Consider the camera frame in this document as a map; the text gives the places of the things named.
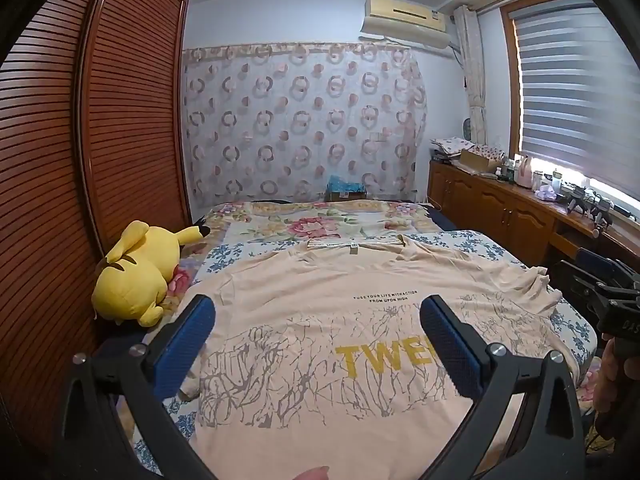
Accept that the yellow Pikachu plush toy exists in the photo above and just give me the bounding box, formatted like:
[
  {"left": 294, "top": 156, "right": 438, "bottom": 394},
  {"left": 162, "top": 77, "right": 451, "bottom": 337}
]
[{"left": 91, "top": 220, "right": 210, "bottom": 328}]

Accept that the cream side window curtain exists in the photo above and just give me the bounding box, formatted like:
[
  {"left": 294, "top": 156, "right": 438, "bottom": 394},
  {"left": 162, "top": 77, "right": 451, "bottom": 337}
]
[{"left": 454, "top": 4, "right": 487, "bottom": 145}]

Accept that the folded patterned cloth stack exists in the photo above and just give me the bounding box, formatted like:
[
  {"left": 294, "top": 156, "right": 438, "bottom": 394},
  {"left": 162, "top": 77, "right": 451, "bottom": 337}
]
[{"left": 432, "top": 136, "right": 474, "bottom": 157}]

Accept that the zebra roller window blind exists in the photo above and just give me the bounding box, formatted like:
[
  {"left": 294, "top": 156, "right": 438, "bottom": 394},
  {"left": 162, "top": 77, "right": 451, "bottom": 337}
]
[{"left": 509, "top": 0, "right": 639, "bottom": 197}]

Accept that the blue floral white bedsheet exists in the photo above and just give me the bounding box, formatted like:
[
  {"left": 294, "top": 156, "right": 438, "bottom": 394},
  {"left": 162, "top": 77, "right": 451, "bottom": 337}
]
[{"left": 131, "top": 227, "right": 599, "bottom": 476}]

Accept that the cardboard box on cabinet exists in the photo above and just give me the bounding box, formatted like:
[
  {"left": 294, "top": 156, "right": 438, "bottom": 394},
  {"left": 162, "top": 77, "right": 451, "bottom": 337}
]
[{"left": 459, "top": 150, "right": 501, "bottom": 174}]

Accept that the circle pattern sheer curtain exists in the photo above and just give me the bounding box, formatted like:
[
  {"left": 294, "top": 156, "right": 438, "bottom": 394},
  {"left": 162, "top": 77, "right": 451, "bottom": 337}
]
[{"left": 182, "top": 42, "right": 427, "bottom": 209}]

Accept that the pink bottle on cabinet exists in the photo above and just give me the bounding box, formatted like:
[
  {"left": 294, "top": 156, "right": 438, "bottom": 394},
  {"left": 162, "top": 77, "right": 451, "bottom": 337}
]
[{"left": 514, "top": 155, "right": 533, "bottom": 188}]

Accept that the brown louvered wardrobe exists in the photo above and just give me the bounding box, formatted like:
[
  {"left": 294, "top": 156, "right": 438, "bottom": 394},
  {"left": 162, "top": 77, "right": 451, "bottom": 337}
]
[{"left": 1, "top": 0, "right": 190, "bottom": 462}]

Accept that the person's right hand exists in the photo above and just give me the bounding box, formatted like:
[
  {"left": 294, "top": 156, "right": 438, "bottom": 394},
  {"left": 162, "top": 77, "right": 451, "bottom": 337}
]
[{"left": 593, "top": 334, "right": 639, "bottom": 439}]

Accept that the beige printed t-shirt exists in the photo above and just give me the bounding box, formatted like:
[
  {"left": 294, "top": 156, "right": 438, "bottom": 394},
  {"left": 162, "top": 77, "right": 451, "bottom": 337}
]
[{"left": 178, "top": 233, "right": 582, "bottom": 480}]

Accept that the wooden sideboard cabinet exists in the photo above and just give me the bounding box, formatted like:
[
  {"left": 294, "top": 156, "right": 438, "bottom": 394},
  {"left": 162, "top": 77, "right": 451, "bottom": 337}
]
[{"left": 427, "top": 160, "right": 639, "bottom": 270}]

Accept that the blue item on box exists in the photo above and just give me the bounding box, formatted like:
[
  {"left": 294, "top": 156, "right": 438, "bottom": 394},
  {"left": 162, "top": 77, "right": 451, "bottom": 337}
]
[{"left": 324, "top": 176, "right": 367, "bottom": 203}]

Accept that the wall air conditioner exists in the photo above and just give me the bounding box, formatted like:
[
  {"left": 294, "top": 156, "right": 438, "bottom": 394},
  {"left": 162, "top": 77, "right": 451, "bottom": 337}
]
[{"left": 361, "top": 0, "right": 450, "bottom": 50}]

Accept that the rose pattern fleece blanket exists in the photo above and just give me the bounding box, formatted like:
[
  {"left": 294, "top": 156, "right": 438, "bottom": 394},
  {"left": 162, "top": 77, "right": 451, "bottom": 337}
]
[{"left": 163, "top": 200, "right": 442, "bottom": 311}]

